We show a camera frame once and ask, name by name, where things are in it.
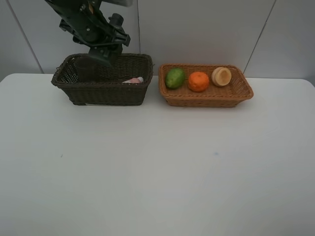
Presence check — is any orange wicker basket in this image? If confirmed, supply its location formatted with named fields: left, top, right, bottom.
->
left=158, top=63, right=253, bottom=108

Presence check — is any dark grey bottle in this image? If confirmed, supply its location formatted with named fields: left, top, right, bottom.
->
left=88, top=13, right=124, bottom=66

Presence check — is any green lime fruit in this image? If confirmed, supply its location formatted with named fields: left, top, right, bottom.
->
left=165, top=67, right=185, bottom=89

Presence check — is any purple translucent plastic cup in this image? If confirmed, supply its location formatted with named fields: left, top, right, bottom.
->
left=75, top=62, right=96, bottom=83

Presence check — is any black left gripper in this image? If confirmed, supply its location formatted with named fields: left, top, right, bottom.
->
left=46, top=0, right=130, bottom=48

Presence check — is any pink bottle white cap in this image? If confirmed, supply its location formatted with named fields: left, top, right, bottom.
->
left=123, top=77, right=144, bottom=84

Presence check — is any dark brown wicker basket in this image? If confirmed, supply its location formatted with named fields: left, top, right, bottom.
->
left=51, top=54, right=154, bottom=106

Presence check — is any orange mandarin fruit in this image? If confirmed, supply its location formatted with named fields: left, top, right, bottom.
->
left=188, top=72, right=210, bottom=92

